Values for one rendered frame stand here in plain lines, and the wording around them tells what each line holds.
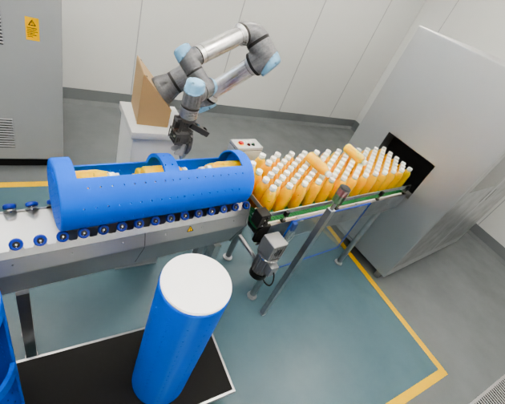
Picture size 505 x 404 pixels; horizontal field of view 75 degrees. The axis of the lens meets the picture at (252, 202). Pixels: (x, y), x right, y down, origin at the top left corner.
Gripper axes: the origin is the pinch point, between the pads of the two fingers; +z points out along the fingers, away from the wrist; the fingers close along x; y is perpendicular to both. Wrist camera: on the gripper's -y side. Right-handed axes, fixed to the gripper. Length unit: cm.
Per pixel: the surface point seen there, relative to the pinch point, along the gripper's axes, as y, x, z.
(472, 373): -226, 154, 124
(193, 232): -9.2, 13.2, 38.5
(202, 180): -6.6, 10.6, 6.1
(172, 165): 5.8, 3.7, 1.7
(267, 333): -73, 51, 124
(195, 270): 10, 46, 21
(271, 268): -51, 38, 54
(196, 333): 15, 65, 34
